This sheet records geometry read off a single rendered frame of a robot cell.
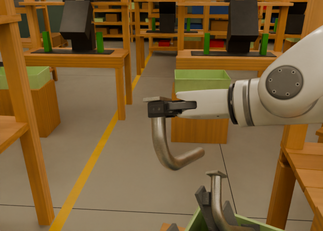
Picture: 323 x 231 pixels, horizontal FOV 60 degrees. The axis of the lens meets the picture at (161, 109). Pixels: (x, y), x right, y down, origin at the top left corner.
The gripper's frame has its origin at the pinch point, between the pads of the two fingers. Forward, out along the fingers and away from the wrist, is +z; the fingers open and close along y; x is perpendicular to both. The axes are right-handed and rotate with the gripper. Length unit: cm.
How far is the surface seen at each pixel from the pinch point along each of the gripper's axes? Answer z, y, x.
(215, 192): -2.6, -24.8, 21.9
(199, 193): 1.8, -23.8, 22.1
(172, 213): 78, -156, 71
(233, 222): -3, -40, 34
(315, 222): -26, -74, 42
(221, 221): -3.9, -24.3, 29.4
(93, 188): 153, -147, 54
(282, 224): -7, -137, 64
